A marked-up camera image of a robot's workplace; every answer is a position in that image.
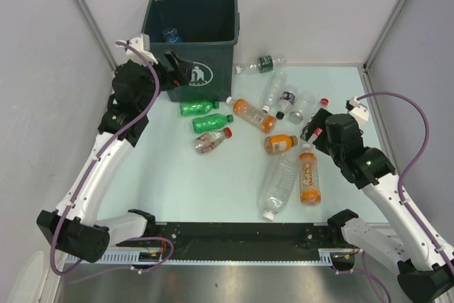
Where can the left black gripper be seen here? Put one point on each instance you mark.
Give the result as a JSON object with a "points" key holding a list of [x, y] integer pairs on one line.
{"points": [[181, 71]]}

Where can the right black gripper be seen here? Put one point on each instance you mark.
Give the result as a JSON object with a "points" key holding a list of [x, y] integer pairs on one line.
{"points": [[318, 120]]}

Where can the blue label water bottle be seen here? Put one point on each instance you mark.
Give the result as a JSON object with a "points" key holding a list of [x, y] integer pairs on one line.
{"points": [[171, 35]]}

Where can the orange juice bottle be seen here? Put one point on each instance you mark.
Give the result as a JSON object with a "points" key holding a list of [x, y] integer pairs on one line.
{"points": [[279, 143]]}

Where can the green bottle with cap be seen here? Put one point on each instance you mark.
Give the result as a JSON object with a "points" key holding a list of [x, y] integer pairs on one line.
{"points": [[211, 122]]}

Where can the orange jasmine tea bottle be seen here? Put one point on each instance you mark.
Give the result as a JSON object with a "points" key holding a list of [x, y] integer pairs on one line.
{"points": [[310, 193]]}

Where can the red cap crushed bottle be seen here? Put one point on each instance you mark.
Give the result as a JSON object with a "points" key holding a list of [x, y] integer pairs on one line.
{"points": [[211, 139]]}

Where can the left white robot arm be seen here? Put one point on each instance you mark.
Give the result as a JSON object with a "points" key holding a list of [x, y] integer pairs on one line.
{"points": [[73, 227]]}

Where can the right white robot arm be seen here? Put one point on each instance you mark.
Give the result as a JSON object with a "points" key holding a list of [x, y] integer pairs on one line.
{"points": [[420, 258]]}

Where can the green bottle near bin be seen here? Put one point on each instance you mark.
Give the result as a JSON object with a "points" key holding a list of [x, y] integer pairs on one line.
{"points": [[200, 107]]}

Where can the dark green plastic bin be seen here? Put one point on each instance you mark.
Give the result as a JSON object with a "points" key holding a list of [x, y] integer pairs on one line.
{"points": [[209, 30]]}

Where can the red label water bottle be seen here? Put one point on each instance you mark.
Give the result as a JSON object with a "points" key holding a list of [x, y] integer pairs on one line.
{"points": [[323, 103]]}

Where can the clear cup silver base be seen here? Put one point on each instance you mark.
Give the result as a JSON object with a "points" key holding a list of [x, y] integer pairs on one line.
{"points": [[302, 108]]}

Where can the pepsi label clear bottle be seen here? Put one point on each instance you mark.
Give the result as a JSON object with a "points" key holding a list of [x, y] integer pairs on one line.
{"points": [[286, 100]]}

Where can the clear bottle white cap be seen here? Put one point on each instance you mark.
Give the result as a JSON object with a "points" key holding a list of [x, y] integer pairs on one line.
{"points": [[273, 90]]}

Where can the orange tea bottle white cap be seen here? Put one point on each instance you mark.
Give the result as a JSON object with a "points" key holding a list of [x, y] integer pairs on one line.
{"points": [[252, 115]]}

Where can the large clear bottle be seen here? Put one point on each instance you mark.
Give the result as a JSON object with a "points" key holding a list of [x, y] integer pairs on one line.
{"points": [[277, 185]]}

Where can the green label clear bottle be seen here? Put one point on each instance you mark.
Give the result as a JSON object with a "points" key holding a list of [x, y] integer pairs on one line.
{"points": [[263, 64]]}

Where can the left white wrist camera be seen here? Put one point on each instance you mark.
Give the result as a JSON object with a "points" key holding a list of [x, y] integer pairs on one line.
{"points": [[141, 43]]}

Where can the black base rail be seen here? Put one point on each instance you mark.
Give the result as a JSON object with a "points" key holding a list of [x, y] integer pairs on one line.
{"points": [[249, 242]]}

